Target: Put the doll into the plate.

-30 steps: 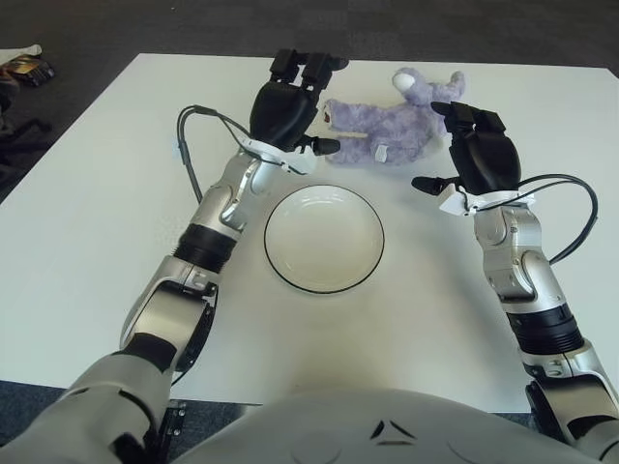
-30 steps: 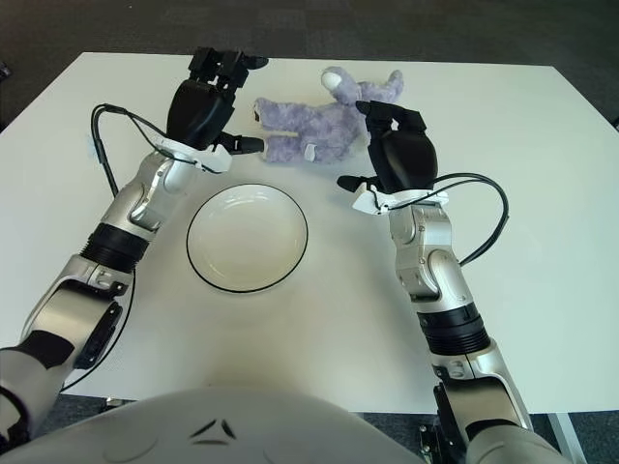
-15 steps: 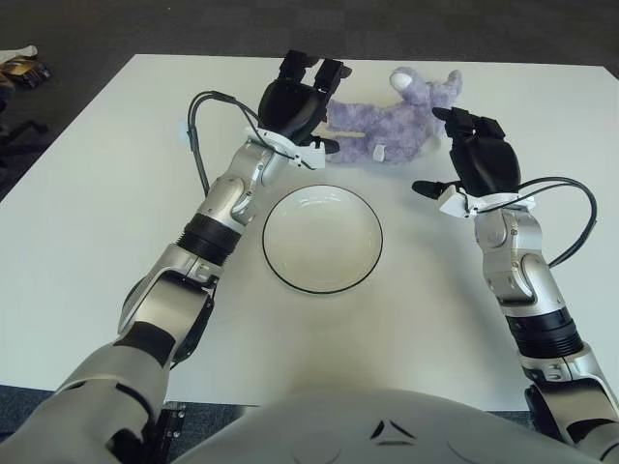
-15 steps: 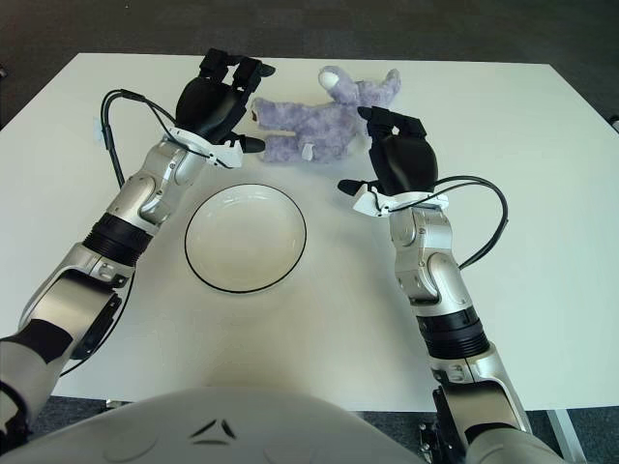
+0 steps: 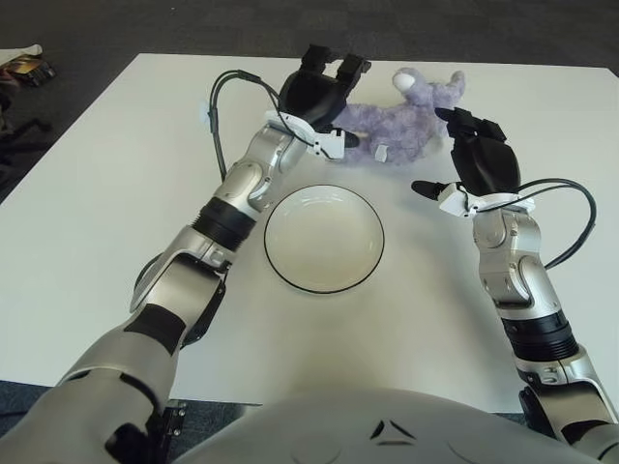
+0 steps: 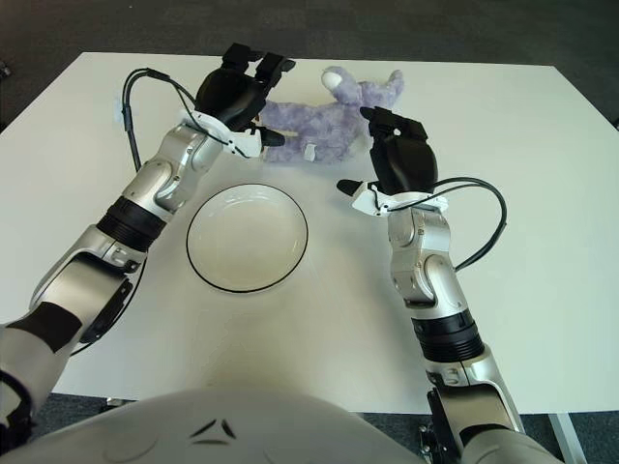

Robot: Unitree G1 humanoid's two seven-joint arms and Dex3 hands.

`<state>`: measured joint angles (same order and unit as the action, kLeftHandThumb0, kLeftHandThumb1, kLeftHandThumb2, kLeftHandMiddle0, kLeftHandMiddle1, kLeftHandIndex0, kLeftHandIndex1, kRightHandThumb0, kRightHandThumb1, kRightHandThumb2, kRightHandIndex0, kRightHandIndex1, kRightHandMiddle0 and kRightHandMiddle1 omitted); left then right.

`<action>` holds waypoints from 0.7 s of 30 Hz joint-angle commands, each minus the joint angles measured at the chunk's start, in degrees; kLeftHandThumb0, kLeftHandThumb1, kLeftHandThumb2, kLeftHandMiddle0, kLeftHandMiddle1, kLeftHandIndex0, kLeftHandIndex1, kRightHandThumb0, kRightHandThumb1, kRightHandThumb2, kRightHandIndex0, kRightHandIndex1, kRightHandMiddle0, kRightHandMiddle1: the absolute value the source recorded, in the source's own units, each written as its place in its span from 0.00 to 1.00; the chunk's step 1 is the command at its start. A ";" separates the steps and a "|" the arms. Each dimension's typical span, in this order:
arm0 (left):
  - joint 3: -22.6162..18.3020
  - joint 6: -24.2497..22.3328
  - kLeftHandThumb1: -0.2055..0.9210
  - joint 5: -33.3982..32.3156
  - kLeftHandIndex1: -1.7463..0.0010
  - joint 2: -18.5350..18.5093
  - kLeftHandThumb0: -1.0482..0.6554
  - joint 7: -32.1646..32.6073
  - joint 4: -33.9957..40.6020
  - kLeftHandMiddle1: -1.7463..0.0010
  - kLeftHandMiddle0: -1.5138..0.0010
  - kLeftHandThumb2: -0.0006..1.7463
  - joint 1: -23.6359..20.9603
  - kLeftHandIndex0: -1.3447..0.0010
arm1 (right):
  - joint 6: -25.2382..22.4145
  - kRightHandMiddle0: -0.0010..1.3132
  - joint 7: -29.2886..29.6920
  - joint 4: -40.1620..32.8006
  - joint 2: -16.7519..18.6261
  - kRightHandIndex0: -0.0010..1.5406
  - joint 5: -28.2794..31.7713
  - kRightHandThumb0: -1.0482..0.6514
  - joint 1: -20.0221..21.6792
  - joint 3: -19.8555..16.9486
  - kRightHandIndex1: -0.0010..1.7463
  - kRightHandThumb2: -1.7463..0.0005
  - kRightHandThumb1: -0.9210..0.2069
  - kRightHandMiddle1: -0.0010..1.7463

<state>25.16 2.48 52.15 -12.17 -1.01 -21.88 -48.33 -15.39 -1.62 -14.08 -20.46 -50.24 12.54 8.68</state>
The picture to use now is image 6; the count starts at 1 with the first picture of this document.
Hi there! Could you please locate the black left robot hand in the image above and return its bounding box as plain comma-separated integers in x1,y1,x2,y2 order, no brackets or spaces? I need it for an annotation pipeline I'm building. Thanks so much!
194,42,297,149

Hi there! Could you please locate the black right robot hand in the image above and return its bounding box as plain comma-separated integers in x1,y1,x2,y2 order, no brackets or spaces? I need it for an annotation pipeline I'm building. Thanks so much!
337,105,440,198

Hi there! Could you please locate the purple plush doll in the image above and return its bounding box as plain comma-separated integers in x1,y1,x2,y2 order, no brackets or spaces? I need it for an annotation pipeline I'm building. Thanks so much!
253,66,404,165

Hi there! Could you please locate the white plate with black rim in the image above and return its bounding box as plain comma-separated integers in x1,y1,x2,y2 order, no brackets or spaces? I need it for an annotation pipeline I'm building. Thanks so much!
185,182,310,293

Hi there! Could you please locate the white table leg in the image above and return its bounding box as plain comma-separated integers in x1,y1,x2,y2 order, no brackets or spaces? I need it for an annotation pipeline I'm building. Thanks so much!
548,413,589,464

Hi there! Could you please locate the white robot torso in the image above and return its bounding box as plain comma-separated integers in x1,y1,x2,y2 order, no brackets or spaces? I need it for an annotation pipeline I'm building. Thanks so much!
28,386,427,464

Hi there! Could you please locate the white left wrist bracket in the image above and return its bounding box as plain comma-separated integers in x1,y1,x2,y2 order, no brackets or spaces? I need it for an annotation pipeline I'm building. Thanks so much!
181,108,265,159

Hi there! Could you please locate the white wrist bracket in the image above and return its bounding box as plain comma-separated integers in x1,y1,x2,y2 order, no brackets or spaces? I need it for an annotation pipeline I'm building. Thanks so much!
351,186,449,217
181,108,265,159

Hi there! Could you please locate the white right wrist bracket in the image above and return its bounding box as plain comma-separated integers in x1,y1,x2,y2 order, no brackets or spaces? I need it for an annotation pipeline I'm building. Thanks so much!
351,186,449,217

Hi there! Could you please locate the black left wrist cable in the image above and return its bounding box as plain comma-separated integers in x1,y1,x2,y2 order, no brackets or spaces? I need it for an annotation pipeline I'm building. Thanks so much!
120,67,199,170

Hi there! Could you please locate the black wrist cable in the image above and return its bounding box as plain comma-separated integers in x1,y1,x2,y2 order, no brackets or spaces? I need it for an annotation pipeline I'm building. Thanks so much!
425,177,509,271
120,67,199,170

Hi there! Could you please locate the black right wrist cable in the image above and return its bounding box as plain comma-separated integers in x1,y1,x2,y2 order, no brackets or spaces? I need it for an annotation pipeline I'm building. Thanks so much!
425,177,509,271

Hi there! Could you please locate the black table bracket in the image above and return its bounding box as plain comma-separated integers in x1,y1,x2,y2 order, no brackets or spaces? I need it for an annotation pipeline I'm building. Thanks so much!
418,419,439,464

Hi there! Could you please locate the black left elbow cable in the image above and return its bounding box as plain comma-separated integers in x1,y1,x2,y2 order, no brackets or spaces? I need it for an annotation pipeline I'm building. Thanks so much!
67,260,146,359

